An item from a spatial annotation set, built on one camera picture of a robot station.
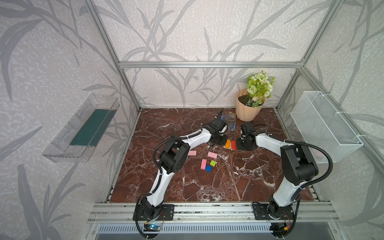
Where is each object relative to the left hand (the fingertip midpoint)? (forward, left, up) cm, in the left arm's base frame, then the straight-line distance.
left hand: (227, 138), depth 96 cm
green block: (-15, +9, -5) cm, 18 cm away
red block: (-3, -4, -3) cm, 6 cm away
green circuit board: (-47, +40, -5) cm, 62 cm away
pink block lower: (-16, +15, -4) cm, 23 cm away
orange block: (-2, -1, -4) cm, 4 cm away
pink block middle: (-9, +9, -5) cm, 14 cm away
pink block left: (-9, +23, -4) cm, 25 cm away
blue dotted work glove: (+14, -6, -5) cm, 17 cm away
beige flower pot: (+17, -13, +5) cm, 23 cm away
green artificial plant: (+25, -20, +21) cm, 38 cm away
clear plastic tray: (-19, +71, +27) cm, 78 cm away
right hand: (-1, -8, -3) cm, 9 cm away
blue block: (-19, +12, -5) cm, 23 cm away
